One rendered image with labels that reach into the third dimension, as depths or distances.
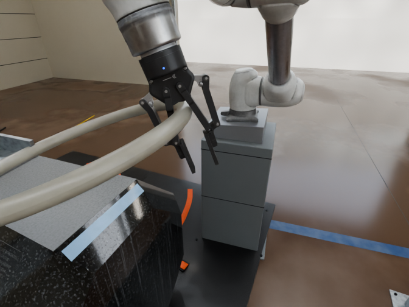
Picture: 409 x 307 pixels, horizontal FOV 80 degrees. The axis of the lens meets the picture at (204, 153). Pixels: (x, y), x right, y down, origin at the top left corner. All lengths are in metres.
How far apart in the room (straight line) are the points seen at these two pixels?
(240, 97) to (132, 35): 1.01
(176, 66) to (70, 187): 0.24
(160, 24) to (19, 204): 0.30
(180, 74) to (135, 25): 0.10
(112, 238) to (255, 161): 0.85
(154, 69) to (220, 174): 1.11
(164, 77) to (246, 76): 0.94
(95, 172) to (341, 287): 1.68
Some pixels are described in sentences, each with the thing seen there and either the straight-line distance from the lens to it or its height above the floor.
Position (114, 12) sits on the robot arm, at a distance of 0.44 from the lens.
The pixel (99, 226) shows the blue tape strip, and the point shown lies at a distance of 0.84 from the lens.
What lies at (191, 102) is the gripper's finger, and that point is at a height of 1.27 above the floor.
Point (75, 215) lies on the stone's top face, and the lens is 0.87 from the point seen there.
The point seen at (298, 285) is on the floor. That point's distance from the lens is 1.75.
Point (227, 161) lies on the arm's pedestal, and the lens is 1.40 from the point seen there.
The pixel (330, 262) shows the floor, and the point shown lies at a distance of 1.94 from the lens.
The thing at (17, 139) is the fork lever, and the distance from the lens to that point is 0.79.
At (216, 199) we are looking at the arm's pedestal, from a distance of 1.58.
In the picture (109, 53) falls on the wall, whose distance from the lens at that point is 6.67.
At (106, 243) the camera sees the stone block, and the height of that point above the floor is 0.81.
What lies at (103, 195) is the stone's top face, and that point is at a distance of 0.92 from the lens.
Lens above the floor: 1.40
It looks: 29 degrees down
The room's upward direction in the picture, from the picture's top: straight up
